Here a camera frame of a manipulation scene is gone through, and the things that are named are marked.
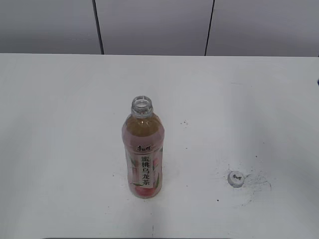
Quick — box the pink oolong tea bottle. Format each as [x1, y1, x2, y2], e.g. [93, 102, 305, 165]
[122, 96, 164, 199]

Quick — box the white bottle cap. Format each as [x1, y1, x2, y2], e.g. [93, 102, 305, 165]
[227, 171, 245, 188]

